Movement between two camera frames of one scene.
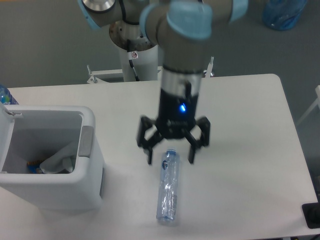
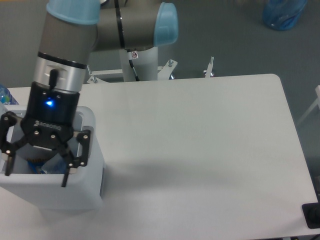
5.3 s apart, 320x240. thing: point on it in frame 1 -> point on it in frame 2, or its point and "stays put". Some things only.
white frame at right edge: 316,102 stays put
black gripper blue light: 177,115 -> 48,122
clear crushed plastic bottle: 168,186 -> 57,165
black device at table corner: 311,212 stays put
